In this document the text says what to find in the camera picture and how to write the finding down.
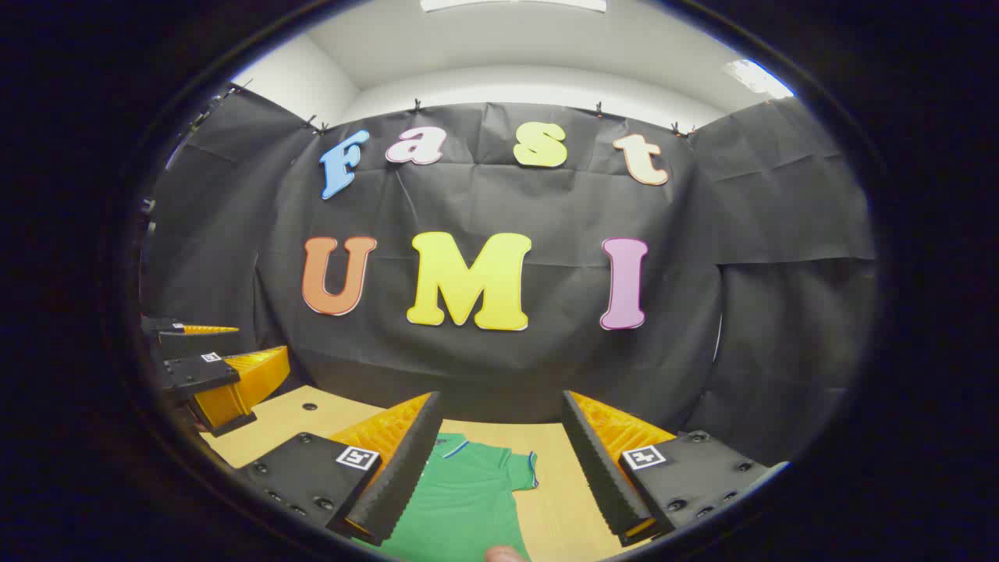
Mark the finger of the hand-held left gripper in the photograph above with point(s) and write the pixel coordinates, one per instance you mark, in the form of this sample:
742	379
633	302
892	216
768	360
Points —
195	375
199	343

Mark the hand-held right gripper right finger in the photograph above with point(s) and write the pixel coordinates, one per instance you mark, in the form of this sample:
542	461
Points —
601	476

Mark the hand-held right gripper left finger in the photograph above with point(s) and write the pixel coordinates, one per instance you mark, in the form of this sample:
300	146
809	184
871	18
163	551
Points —
402	476

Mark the green T-shirt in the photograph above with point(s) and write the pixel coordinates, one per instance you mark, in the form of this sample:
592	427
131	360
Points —
468	507

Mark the ceiling light panel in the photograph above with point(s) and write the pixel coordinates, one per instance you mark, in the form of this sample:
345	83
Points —
757	78
511	4

